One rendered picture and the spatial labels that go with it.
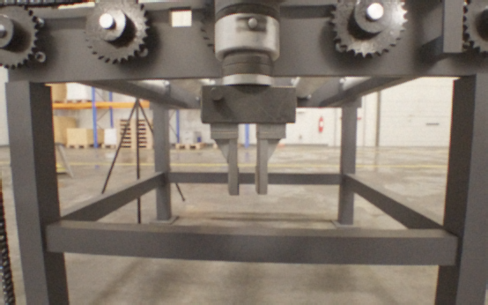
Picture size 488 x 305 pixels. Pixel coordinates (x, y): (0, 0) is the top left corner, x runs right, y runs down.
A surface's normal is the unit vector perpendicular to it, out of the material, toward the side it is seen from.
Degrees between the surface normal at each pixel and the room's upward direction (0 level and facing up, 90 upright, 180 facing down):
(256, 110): 90
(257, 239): 90
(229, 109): 90
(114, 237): 90
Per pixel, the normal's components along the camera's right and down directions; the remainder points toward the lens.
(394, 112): -0.07, 0.09
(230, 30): -0.47, 0.08
